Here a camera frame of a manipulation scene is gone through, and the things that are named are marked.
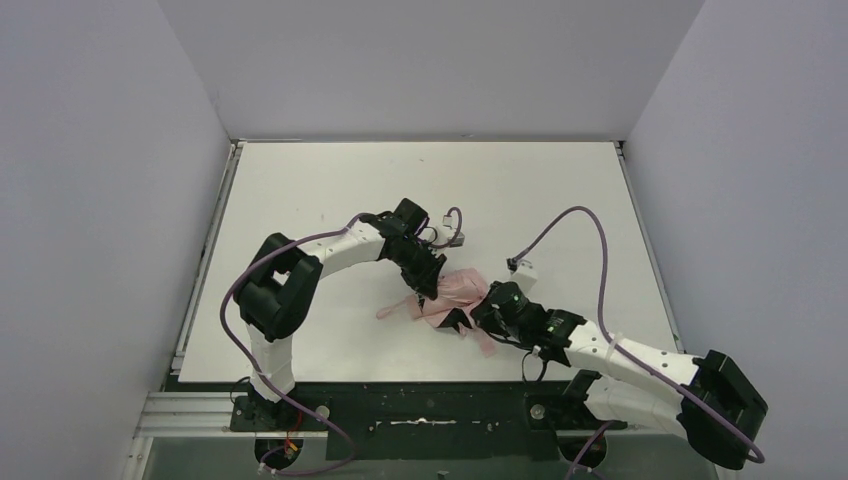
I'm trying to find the pink and black folding umbrella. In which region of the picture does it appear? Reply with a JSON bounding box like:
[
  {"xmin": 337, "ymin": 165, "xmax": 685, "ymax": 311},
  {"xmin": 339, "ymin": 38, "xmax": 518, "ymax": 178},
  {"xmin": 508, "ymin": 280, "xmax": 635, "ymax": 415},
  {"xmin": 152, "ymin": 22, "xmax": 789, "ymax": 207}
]
[{"xmin": 375, "ymin": 268, "xmax": 496, "ymax": 358}]

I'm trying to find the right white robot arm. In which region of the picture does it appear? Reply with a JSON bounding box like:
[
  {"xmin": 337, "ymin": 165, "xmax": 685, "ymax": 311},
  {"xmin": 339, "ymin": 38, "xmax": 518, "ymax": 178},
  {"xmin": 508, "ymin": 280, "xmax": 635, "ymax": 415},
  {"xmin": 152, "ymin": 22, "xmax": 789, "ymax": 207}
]
[{"xmin": 470, "ymin": 281, "xmax": 768, "ymax": 470}]

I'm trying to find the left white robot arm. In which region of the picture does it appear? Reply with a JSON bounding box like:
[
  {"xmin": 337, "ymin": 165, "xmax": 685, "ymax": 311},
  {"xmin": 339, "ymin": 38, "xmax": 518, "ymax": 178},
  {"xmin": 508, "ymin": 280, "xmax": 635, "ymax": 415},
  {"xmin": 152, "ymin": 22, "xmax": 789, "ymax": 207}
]
[{"xmin": 220, "ymin": 198, "xmax": 464, "ymax": 404}]

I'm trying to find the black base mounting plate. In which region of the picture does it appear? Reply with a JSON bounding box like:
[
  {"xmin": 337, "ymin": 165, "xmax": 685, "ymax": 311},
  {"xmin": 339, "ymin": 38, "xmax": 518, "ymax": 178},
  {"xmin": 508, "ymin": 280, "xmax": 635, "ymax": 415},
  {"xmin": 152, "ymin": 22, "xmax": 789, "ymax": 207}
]
[{"xmin": 230, "ymin": 381, "xmax": 601, "ymax": 461}]

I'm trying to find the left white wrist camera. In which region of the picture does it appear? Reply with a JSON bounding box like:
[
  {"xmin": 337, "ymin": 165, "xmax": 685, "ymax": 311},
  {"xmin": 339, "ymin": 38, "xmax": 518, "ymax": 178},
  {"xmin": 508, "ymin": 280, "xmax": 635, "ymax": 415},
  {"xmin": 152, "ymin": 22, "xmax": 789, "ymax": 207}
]
[{"xmin": 431, "ymin": 217, "xmax": 465, "ymax": 249}]

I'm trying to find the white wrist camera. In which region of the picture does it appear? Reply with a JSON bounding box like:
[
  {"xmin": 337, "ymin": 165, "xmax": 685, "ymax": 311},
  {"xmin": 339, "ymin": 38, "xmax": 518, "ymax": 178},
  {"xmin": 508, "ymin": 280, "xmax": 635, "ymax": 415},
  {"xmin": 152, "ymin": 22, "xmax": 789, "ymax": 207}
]
[
  {"xmin": 431, "ymin": 217, "xmax": 465, "ymax": 249},
  {"xmin": 507, "ymin": 258, "xmax": 538, "ymax": 293}
]

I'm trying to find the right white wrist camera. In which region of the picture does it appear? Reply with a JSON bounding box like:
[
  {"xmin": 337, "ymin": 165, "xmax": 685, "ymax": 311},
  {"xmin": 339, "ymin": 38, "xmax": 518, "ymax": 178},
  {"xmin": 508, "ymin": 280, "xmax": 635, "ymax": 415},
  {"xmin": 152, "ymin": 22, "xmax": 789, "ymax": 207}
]
[{"xmin": 507, "ymin": 258, "xmax": 538, "ymax": 293}]

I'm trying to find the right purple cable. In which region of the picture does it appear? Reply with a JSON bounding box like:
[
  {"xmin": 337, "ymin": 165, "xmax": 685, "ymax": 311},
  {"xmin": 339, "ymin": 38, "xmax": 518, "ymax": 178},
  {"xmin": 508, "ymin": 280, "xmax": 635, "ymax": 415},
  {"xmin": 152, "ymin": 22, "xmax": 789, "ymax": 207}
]
[{"xmin": 508, "ymin": 205, "xmax": 766, "ymax": 480}]

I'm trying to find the purple cable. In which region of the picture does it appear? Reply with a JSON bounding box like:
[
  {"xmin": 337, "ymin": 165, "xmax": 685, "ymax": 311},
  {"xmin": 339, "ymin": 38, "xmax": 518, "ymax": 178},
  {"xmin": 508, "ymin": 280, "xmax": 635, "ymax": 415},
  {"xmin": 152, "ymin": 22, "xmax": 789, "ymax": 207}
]
[
  {"xmin": 508, "ymin": 205, "xmax": 766, "ymax": 480},
  {"xmin": 220, "ymin": 206, "xmax": 462, "ymax": 477}
]

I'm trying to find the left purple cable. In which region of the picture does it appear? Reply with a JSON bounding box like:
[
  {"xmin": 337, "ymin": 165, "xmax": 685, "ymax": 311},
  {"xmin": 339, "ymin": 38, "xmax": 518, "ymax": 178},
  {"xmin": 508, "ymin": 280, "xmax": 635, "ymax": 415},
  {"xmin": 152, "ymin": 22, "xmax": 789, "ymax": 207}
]
[{"xmin": 220, "ymin": 206, "xmax": 462, "ymax": 477}]

